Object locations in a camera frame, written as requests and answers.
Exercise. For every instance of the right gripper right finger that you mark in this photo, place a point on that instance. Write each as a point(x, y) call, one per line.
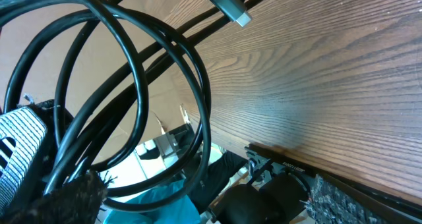
point(335, 202)

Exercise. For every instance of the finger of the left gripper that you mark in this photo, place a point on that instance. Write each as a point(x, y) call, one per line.
point(22, 135)

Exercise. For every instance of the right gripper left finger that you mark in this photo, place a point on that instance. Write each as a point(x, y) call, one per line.
point(77, 202)

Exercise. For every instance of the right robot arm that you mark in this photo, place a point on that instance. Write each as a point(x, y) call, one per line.
point(159, 199)

